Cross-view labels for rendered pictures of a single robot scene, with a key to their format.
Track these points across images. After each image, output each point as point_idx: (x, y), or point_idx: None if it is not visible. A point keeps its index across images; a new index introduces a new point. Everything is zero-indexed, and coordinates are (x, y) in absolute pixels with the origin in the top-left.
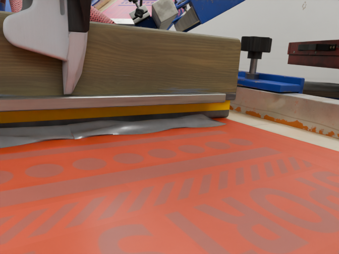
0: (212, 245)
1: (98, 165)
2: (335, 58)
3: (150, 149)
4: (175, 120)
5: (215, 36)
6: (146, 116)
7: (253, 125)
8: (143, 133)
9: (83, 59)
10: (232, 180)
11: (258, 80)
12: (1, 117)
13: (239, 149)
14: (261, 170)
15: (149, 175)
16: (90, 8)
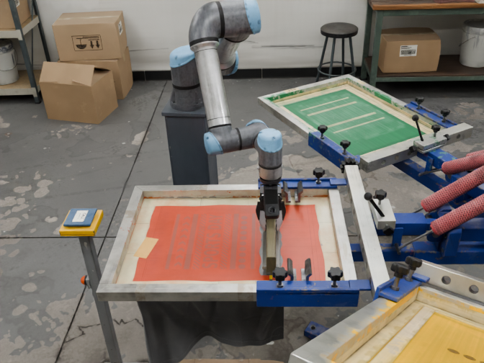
0: (211, 240)
1: (241, 238)
2: None
3: (245, 248)
4: None
5: (267, 248)
6: None
7: (255, 281)
8: (259, 251)
9: (262, 225)
10: (223, 251)
11: (273, 284)
12: None
13: (236, 262)
14: (224, 258)
15: (232, 243)
16: (257, 216)
